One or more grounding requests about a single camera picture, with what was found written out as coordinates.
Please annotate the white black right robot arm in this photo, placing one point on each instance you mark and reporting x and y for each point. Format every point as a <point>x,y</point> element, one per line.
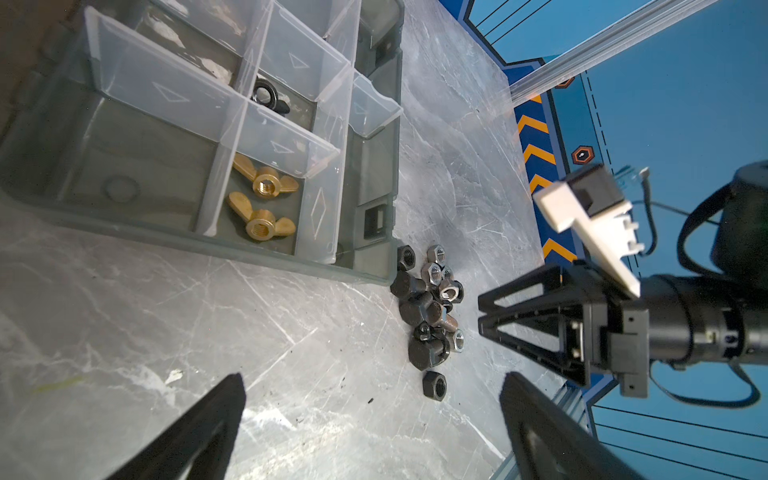
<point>717,312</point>

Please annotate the silver hex nut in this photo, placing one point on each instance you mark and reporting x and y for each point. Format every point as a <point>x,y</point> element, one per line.
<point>456,341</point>

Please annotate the pile of black nuts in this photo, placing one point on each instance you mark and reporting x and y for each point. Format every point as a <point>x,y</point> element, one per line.
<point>429,294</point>

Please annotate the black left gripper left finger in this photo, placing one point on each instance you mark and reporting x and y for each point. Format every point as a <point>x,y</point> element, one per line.
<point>199,444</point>

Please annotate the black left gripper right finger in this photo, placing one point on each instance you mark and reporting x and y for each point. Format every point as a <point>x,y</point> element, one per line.
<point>547,443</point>

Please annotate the large black cap nut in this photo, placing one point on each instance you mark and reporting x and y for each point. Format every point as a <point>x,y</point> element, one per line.
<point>425,355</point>

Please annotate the black hex nut apart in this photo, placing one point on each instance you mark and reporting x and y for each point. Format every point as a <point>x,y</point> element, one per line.
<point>434,385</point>

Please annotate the black eye nut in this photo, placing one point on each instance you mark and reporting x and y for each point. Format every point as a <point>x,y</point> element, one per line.
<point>266,95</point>

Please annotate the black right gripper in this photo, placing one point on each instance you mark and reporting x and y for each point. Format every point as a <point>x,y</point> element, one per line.
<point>609,336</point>

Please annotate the grey plastic organizer box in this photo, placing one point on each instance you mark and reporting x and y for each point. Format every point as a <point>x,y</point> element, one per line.
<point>124,117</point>

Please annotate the right aluminium corner post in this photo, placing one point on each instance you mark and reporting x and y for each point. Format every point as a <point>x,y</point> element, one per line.
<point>643,23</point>

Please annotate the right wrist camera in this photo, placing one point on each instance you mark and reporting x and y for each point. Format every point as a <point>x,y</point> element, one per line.
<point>590,202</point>

